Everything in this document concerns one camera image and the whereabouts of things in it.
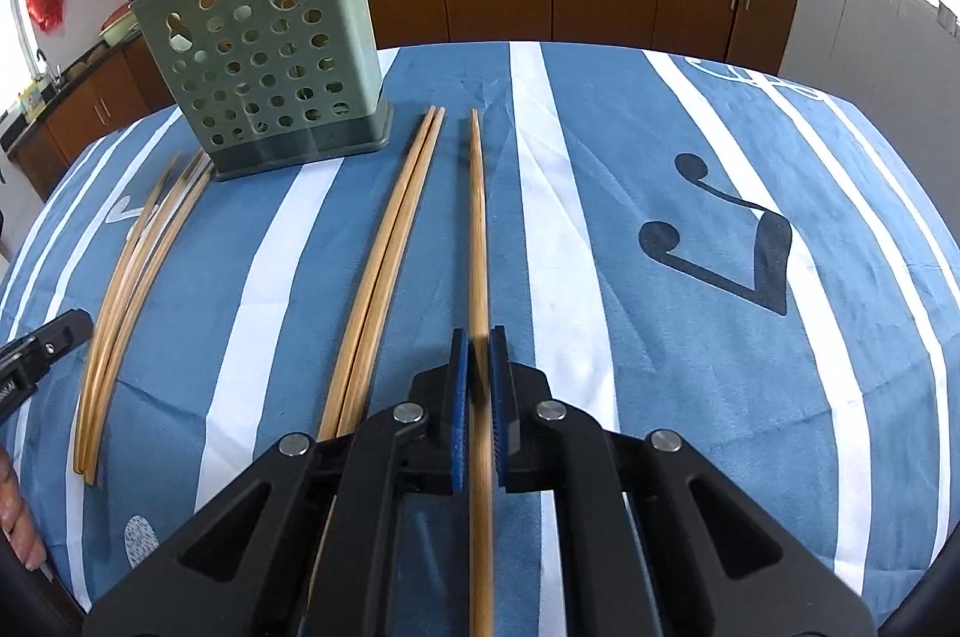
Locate bamboo chopstick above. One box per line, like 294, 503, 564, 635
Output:
317, 106, 436, 440
76, 148, 209, 481
83, 154, 217, 486
71, 156, 178, 474
469, 109, 494, 635
335, 106, 446, 437

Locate person's left hand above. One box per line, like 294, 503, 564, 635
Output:
0, 449, 47, 570

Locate yellow dish soap bottle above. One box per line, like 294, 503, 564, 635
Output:
20, 82, 46, 124

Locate blue white striped tablecloth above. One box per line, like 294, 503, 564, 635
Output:
2, 43, 958, 619

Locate green basin with red lid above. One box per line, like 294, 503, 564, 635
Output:
99, 4, 139, 47

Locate green perforated utensil holder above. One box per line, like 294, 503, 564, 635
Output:
132, 0, 392, 179

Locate lower wooden base cabinets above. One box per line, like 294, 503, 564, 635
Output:
2, 0, 799, 195

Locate red plastic bag on wall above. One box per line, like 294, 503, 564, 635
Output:
26, 0, 65, 32

